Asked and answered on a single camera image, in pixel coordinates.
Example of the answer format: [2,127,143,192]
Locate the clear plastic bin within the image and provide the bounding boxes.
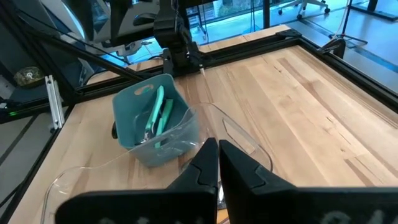
[39,102,274,224]

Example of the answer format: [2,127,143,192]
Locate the light grey office chair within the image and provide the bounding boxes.
[40,0,162,47]

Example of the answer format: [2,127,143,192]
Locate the teal plastic bin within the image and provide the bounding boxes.
[111,73,200,168]

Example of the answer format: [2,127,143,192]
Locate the office chair wheeled base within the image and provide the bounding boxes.
[277,0,331,20]

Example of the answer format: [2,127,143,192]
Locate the silver aluminium extrusion bar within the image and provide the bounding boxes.
[45,74,65,130]

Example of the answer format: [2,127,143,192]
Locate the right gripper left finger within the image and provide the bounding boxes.
[55,138,220,224]

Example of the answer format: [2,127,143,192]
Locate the black table clamp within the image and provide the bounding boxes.
[317,36,347,60]

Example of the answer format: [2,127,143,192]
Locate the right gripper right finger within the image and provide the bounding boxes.
[219,139,398,224]

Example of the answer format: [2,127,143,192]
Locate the silver spoon teal handle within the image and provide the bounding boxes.
[143,85,165,138]
[154,98,174,149]

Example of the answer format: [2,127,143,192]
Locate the black aluminium table frame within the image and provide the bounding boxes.
[0,0,398,224]

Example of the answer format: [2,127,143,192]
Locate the black tripod stand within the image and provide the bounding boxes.
[328,0,368,47]

